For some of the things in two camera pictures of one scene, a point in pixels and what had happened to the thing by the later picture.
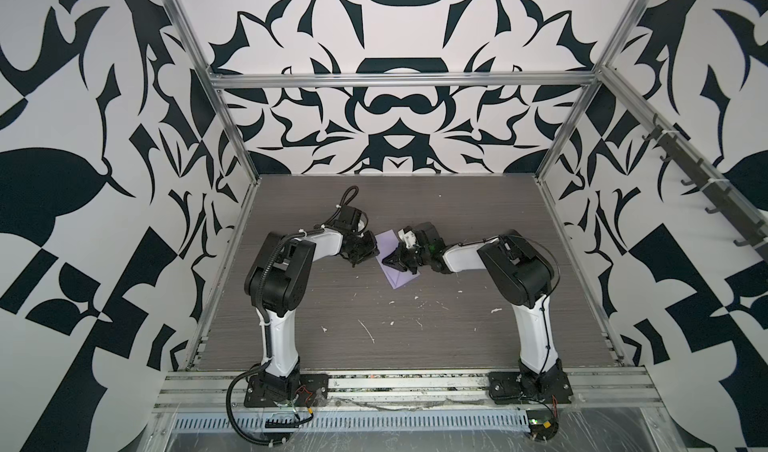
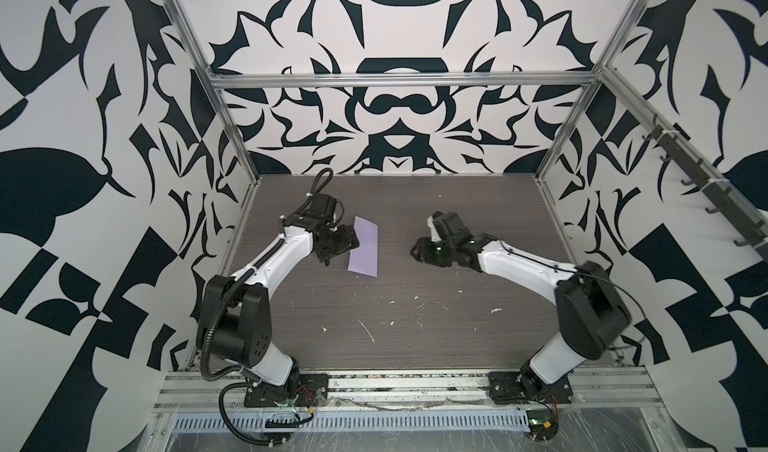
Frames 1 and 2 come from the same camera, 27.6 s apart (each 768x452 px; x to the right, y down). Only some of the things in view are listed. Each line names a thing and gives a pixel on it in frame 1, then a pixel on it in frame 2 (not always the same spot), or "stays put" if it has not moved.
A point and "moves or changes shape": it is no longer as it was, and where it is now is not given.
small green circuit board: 542,424 stays put
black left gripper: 372,252 to 349,242
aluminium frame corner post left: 211,83 stays put
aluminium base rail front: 222,390 stays put
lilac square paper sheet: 386,242 moves or changes shape
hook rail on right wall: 746,222 stays put
